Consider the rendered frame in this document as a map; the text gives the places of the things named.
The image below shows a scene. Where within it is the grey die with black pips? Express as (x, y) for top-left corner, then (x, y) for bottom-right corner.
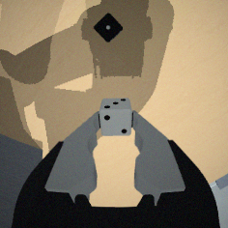
(100, 98), (132, 136)

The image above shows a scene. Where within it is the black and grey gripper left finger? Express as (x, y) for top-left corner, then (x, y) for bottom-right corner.
(12, 111), (100, 228)

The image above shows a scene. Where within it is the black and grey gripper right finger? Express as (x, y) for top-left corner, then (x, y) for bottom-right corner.
(131, 110), (220, 228)

